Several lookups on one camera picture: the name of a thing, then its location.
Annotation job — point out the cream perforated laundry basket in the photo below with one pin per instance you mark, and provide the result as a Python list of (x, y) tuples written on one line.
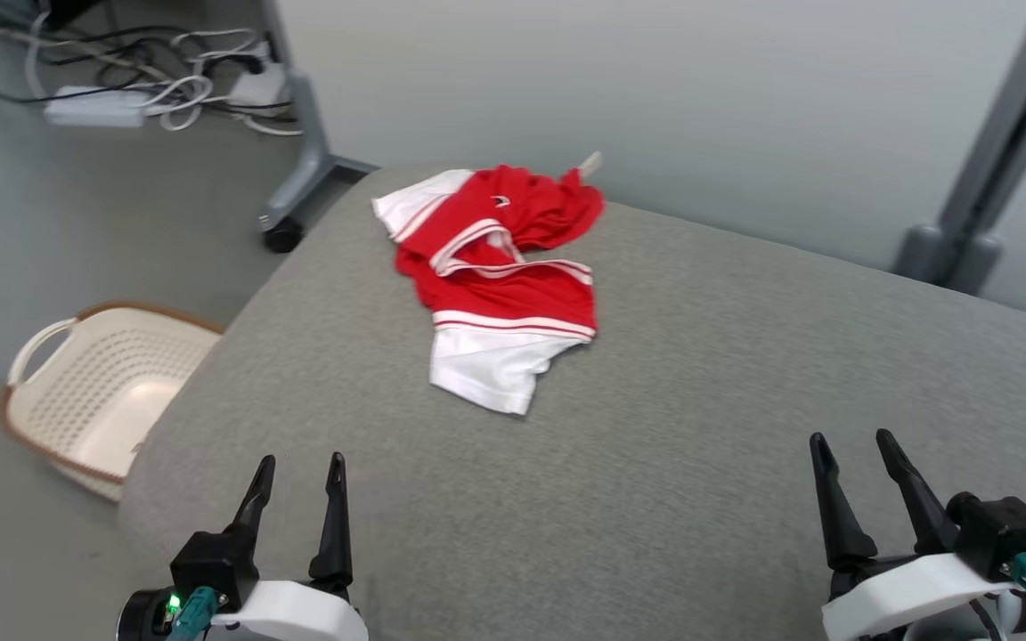
[(112, 401)]

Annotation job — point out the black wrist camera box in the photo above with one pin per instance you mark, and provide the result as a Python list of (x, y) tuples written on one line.
[(1003, 530), (215, 565)]

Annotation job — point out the grey metal post with cylinders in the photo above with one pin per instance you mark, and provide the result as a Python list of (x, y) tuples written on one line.
[(1003, 151)]

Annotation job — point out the grey wheeled frame leg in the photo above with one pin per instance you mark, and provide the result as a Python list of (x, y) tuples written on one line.
[(308, 169)]

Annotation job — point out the white power adapter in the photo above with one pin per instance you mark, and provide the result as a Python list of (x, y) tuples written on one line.
[(259, 87)]

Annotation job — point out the white power strip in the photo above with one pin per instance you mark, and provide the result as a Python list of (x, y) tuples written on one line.
[(94, 109)]

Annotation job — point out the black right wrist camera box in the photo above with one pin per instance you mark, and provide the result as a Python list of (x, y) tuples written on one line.
[(1003, 530)]

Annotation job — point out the red and white jersey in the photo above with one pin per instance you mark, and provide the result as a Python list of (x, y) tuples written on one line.
[(495, 294)]

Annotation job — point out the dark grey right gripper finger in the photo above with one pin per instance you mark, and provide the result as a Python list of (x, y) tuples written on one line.
[(842, 525), (923, 503)]

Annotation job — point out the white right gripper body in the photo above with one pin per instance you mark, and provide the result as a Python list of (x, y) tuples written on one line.
[(905, 596)]

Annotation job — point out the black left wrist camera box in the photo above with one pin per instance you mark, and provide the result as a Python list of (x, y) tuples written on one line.
[(215, 565)]

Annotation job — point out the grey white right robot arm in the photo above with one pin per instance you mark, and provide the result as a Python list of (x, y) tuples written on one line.
[(1021, 614)]

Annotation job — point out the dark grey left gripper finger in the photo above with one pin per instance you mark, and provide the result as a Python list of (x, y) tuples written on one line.
[(335, 534), (256, 503)]

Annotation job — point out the grey fabric sofa cushion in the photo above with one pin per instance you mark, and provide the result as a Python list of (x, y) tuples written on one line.
[(745, 356)]

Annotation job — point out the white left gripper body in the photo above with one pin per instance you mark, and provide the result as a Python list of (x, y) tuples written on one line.
[(299, 614)]

